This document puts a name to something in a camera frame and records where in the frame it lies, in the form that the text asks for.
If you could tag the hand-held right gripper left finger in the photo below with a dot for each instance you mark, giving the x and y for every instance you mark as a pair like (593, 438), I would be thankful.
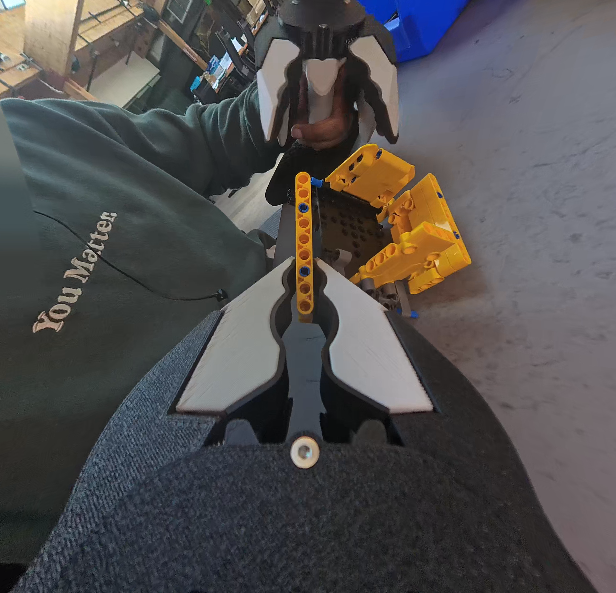
(231, 357)

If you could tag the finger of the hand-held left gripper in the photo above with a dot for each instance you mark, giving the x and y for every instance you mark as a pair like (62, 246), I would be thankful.
(385, 88)
(272, 88)

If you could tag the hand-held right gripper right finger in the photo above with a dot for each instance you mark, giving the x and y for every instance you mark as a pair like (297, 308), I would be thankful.
(380, 357)

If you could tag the partly built yellow lego model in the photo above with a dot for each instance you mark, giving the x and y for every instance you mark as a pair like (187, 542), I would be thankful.
(365, 169)

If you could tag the yellow lego beam blue pins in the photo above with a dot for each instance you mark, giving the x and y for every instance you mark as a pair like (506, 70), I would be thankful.
(304, 246)

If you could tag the person's left forearm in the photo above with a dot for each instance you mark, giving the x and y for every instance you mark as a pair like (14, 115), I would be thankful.
(216, 136)

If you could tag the person's left hand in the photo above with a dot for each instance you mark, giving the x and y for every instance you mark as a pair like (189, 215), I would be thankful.
(322, 133)

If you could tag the blue plastic storage bin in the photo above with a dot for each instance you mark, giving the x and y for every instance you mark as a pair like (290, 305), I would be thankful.
(423, 15)

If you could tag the black chair armrest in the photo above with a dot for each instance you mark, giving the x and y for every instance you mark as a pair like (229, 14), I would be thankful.
(284, 179)

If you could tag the wooden pillar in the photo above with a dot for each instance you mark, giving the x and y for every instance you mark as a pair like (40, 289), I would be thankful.
(53, 20)

